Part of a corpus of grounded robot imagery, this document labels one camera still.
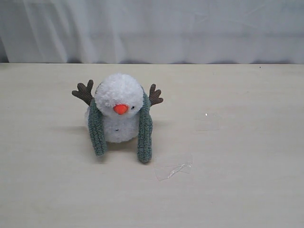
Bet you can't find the clear tape piece near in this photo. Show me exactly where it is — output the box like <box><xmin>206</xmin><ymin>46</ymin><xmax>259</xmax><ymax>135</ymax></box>
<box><xmin>154</xmin><ymin>153</ymin><xmax>193</xmax><ymax>181</ymax></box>

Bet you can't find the teal fuzzy scarf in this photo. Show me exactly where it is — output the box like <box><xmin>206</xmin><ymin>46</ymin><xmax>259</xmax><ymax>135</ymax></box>
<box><xmin>87</xmin><ymin>91</ymin><xmax>153</xmax><ymax>163</ymax></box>

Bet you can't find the white plush snowman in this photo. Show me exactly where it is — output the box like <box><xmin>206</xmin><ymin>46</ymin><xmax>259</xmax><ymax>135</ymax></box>
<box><xmin>71</xmin><ymin>73</ymin><xmax>164</xmax><ymax>143</ymax></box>

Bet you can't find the white backdrop curtain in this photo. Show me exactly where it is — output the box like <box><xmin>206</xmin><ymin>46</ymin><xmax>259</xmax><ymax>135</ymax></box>
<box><xmin>0</xmin><ymin>0</ymin><xmax>304</xmax><ymax>64</ymax></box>

